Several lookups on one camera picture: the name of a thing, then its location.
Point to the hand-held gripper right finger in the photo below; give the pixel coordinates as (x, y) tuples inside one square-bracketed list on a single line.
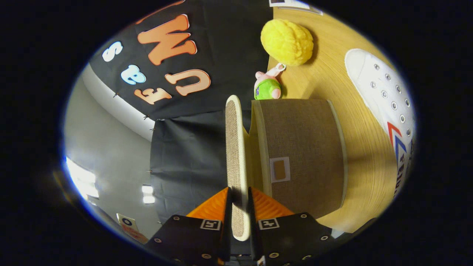
[(253, 221)]

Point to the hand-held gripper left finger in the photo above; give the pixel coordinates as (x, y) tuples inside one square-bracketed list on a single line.
[(227, 221)]

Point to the beige fabric storage box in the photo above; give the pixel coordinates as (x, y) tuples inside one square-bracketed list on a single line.
[(303, 147)]

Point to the white shoe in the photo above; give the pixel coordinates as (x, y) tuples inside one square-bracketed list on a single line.
[(380, 96)]

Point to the small ceiling light panel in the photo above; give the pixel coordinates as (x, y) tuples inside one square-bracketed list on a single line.
[(148, 194)]

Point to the pink plush toy green shorts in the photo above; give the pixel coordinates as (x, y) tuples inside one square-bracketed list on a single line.
[(266, 88)]

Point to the large ceiling light panel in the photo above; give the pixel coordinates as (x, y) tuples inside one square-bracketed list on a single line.
[(83, 181)]

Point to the yellow plush bun toy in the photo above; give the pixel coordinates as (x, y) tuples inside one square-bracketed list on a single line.
[(287, 42)]

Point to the white book with portrait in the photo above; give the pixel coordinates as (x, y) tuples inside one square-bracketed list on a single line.
[(292, 3)]

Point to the white and orange wall sign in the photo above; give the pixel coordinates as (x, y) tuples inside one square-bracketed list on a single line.
[(129, 225)]

